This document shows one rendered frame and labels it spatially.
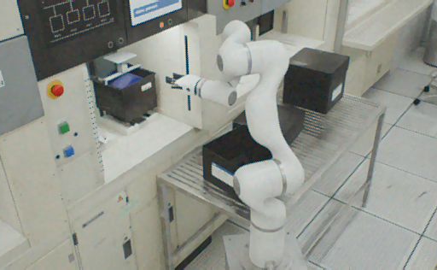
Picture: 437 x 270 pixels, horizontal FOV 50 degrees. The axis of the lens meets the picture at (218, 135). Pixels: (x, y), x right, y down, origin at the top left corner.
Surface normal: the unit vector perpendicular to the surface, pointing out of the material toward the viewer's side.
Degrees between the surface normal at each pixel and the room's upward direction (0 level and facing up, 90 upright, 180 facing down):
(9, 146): 90
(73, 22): 90
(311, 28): 90
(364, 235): 0
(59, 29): 90
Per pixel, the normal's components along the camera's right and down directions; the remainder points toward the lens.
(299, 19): -0.60, 0.43
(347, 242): -0.01, -0.85
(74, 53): 0.80, 0.31
